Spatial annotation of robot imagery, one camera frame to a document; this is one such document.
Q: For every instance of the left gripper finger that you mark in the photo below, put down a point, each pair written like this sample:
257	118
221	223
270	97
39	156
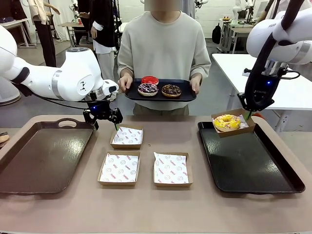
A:
90	115
117	115

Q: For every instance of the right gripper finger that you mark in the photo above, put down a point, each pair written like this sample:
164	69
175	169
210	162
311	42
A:
264	107
243	102

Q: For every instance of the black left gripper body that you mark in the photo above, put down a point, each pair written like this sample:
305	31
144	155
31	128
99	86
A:
101	111

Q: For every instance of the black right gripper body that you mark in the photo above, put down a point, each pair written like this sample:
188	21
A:
264	90

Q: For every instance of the brown cardboard box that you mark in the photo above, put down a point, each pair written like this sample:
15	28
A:
125	146
117	183
234	132
173	184

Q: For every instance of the yellow sprinkled donut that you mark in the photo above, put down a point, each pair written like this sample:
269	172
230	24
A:
220	124

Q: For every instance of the purple sprinkled donut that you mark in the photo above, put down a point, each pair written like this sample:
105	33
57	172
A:
143	90

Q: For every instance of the red glazed donut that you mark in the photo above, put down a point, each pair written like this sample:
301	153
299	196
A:
146	80

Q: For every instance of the chocolate sprinkled donut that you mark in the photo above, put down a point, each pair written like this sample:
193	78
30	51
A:
167	92

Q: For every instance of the small black tray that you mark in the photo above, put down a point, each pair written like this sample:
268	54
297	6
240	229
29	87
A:
185	95

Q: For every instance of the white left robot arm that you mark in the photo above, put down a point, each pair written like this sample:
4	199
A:
73	73

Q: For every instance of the person's left forearm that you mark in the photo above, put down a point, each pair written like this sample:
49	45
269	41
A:
200	68

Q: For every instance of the person's right forearm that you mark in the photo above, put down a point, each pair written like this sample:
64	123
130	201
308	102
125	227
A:
125	68

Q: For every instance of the black plastic serving tray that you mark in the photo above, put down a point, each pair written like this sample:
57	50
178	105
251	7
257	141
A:
243	165

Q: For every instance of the brown plastic serving tray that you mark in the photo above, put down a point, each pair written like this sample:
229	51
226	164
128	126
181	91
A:
44	158

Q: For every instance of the person's right hand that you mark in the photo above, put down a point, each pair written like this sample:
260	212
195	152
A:
125	83

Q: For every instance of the person's left hand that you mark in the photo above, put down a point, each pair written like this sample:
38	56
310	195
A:
195	83

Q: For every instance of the orange stool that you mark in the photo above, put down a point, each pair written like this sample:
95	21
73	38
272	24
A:
259	115

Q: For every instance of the large white table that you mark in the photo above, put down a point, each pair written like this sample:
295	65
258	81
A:
292	92

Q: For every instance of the grey desk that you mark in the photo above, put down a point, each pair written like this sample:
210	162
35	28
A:
240	26

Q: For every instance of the black backpack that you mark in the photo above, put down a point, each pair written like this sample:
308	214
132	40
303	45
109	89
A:
216	33

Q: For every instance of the person in beige sweater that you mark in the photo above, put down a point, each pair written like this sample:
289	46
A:
161	48

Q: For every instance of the mannequin in black jacket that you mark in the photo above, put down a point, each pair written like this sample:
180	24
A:
104	29

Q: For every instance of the mannequin in beige top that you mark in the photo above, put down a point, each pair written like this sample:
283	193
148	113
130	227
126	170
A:
46	41

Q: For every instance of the wooden desk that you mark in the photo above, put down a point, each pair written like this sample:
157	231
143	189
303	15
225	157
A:
70	24

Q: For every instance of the white table with metal legs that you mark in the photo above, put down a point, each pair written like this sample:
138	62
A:
14	23

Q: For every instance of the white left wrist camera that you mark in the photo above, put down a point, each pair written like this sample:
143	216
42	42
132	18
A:
111	88

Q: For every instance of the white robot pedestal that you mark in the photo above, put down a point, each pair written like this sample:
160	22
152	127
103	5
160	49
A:
7	92

